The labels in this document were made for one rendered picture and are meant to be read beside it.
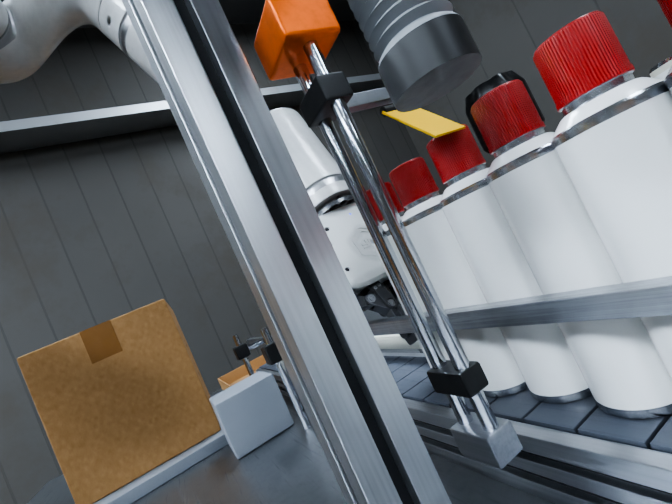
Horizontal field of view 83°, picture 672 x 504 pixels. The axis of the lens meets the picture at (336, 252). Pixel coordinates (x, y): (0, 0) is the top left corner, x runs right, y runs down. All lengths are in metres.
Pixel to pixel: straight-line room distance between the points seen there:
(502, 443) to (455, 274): 0.12
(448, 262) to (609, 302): 0.13
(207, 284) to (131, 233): 0.58
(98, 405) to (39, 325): 1.93
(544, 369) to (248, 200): 0.23
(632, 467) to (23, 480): 2.67
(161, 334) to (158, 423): 0.15
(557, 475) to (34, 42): 0.72
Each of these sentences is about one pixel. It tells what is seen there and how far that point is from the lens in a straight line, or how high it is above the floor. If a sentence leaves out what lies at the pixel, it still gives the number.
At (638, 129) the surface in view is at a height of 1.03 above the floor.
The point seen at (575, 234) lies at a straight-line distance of 0.25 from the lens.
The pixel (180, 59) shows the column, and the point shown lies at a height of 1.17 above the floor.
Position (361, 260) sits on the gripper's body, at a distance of 0.41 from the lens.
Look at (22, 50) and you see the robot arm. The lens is 0.70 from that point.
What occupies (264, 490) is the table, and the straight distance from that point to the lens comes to 0.53.
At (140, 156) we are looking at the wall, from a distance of 3.00.
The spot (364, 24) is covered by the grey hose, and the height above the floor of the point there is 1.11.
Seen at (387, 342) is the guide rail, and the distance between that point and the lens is 0.55.
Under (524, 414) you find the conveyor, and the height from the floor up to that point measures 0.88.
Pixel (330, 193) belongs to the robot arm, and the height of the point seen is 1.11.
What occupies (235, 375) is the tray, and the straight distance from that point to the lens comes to 1.43.
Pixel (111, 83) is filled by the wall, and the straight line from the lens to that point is 3.28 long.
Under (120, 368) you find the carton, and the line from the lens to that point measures 0.80.
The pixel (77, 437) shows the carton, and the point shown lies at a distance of 0.82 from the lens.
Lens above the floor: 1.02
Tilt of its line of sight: 3 degrees up
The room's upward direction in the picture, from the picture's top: 25 degrees counter-clockwise
